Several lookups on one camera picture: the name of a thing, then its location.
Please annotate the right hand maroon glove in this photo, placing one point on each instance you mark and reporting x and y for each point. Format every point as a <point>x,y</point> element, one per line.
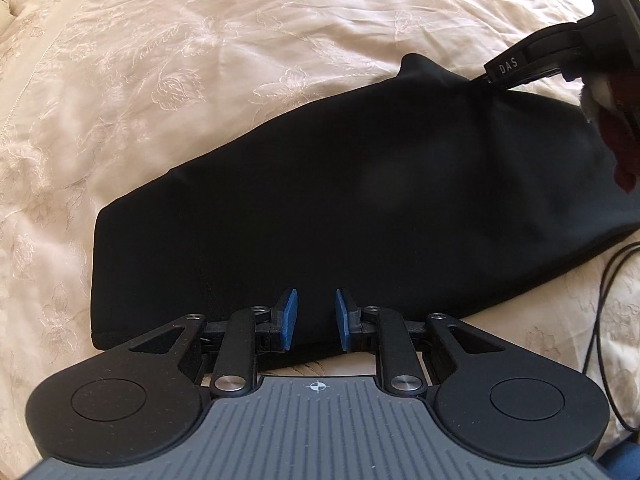
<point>611,101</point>

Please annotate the black pants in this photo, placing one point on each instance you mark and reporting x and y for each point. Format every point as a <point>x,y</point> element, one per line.
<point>423,193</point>

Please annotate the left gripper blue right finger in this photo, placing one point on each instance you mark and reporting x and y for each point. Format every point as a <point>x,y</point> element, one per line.
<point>357,327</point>

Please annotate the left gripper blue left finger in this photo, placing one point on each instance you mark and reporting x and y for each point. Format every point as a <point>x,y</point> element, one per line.
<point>274,327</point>

